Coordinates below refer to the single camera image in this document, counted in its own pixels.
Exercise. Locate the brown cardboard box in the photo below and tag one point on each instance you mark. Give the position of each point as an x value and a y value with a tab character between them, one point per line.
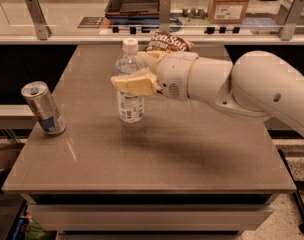
227	11

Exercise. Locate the sea salt chips bag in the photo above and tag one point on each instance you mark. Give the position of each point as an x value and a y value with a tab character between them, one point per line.
162	41

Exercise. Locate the metal glass bracket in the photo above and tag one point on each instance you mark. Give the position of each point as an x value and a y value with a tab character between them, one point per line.
289	20
42	29
164	15

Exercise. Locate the middle metal glass bracket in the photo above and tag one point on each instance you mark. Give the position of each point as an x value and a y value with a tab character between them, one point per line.
164	15

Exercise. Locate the right metal glass bracket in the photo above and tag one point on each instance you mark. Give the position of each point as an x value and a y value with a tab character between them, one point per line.
289	20

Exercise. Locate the dark open tray box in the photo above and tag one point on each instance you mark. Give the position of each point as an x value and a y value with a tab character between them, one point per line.
132	7

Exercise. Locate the blue green items below table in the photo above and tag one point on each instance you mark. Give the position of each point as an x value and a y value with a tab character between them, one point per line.
26	228

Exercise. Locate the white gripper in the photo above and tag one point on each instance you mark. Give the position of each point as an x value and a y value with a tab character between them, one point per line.
173	74

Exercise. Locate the silver blue redbull can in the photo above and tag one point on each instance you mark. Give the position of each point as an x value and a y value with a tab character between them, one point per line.
42	104

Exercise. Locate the left metal glass bracket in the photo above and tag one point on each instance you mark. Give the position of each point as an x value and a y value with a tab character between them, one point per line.
42	29

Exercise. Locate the grey table drawer unit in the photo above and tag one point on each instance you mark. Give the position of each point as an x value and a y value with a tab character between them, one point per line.
146	218

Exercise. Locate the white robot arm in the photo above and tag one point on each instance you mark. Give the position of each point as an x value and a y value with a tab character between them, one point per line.
259	85

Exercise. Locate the clear plastic water bottle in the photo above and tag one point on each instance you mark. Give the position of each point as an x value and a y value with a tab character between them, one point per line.
130	107

